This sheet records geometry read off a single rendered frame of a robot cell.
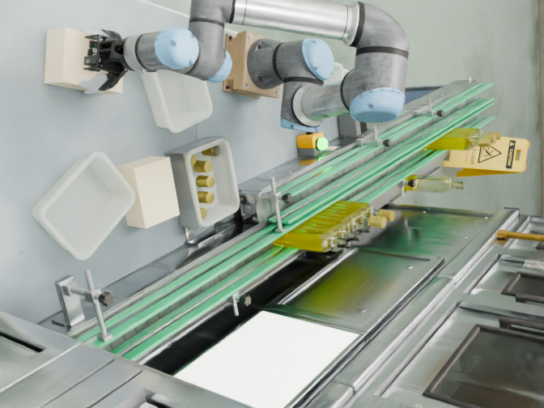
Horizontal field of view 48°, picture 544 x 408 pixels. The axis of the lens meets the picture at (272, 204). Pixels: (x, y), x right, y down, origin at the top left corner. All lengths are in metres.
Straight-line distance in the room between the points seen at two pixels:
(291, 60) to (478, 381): 0.97
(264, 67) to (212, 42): 0.54
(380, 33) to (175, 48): 0.45
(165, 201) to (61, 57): 0.45
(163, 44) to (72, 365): 0.61
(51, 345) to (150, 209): 0.65
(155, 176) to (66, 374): 0.77
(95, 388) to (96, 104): 0.87
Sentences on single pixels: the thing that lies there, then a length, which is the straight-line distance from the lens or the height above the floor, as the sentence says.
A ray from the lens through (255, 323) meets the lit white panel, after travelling 1.66.
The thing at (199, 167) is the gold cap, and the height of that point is 0.79.
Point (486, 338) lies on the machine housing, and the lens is 1.60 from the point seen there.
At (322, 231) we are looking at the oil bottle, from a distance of 1.78.
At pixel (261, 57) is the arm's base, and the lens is 1.82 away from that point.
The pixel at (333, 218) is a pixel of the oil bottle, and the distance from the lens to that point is 1.87.
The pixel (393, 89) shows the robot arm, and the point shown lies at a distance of 1.34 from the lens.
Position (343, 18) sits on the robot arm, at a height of 1.33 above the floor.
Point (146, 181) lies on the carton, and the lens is 1.58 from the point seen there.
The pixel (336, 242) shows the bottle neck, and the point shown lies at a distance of 1.75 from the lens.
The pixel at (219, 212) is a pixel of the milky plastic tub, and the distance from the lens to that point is 1.78.
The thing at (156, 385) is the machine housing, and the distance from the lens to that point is 0.85.
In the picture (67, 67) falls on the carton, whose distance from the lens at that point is 1.44.
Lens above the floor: 2.05
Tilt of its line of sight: 39 degrees down
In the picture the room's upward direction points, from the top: 96 degrees clockwise
